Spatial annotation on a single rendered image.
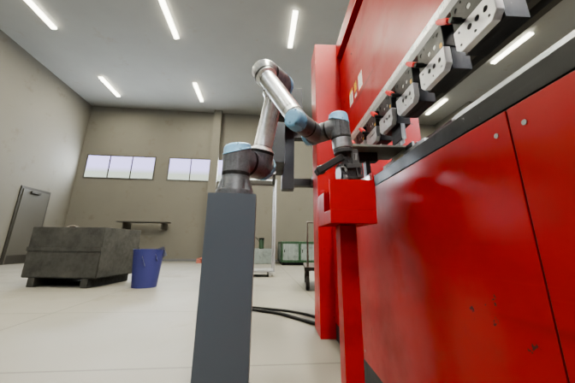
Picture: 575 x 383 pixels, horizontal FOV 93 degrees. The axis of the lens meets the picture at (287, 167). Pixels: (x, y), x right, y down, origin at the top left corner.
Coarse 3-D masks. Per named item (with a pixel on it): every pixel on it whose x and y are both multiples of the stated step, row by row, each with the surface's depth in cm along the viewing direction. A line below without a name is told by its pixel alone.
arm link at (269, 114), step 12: (276, 72) 123; (288, 84) 130; (264, 96) 129; (264, 108) 127; (276, 108) 127; (264, 120) 125; (276, 120) 128; (264, 132) 124; (264, 144) 124; (264, 156) 122; (264, 168) 122
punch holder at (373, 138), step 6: (378, 114) 146; (372, 120) 149; (378, 120) 145; (366, 126) 159; (372, 126) 149; (378, 126) 144; (372, 132) 148; (378, 132) 143; (366, 138) 158; (372, 138) 148; (378, 138) 143; (384, 138) 142; (390, 138) 143
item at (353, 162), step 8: (336, 152) 100; (344, 152) 101; (352, 152) 101; (344, 160) 100; (352, 160) 100; (336, 168) 102; (344, 168) 97; (352, 168) 98; (360, 168) 100; (336, 176) 102; (352, 176) 98; (360, 176) 97
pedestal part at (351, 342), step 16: (336, 240) 100; (352, 240) 96; (352, 256) 94; (352, 272) 93; (352, 288) 91; (352, 304) 90; (352, 320) 89; (352, 336) 87; (352, 352) 86; (352, 368) 85
